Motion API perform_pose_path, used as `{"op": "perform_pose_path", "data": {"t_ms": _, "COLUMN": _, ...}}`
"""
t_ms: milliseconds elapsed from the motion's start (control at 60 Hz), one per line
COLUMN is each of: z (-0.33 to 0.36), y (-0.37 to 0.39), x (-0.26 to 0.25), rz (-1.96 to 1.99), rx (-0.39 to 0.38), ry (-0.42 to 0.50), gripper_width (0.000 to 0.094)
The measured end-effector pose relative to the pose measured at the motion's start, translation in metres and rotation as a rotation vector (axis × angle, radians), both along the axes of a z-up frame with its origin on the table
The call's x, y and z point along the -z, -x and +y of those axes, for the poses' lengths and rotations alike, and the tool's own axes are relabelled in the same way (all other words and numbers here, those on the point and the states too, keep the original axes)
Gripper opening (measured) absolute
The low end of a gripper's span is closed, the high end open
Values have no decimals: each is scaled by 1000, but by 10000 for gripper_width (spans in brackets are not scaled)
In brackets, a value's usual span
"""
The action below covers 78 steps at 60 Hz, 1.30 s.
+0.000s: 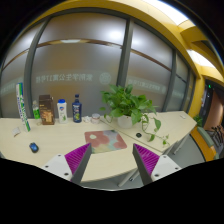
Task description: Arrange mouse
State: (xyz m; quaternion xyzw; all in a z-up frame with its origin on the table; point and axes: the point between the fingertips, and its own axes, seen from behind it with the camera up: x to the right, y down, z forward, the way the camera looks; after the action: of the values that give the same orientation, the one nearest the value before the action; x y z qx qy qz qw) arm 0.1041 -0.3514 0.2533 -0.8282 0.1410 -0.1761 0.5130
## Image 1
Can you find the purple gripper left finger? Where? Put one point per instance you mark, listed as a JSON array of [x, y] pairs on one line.
[[71, 166]]

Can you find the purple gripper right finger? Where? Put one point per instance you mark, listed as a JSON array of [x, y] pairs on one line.
[[152, 167]]

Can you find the floral mouse pad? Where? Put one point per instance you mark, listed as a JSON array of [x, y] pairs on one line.
[[105, 141]]

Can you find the blue computer mouse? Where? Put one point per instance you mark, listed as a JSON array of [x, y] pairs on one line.
[[34, 148]]

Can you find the black desk grommet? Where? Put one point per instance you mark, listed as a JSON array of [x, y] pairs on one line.
[[138, 135]]

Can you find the small white jar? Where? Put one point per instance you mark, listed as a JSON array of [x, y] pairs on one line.
[[95, 119]]

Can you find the blue shampoo bottle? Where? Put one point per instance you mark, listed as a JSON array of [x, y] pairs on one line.
[[77, 110]]

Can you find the green potted plant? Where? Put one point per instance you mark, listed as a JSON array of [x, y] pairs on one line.
[[120, 102]]

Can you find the white lotion bottle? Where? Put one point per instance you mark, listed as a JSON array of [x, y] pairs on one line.
[[62, 111]]

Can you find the yellow green chair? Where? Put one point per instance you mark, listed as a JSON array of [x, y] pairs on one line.
[[205, 143]]

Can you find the green clear bottle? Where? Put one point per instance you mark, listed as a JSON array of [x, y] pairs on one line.
[[36, 112]]

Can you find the brown carton box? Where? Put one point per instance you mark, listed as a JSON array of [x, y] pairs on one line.
[[46, 109]]

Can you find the small white card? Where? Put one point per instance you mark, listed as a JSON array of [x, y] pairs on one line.
[[16, 131]]

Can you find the tall green white tube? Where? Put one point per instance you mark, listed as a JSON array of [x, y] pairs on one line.
[[21, 106]]

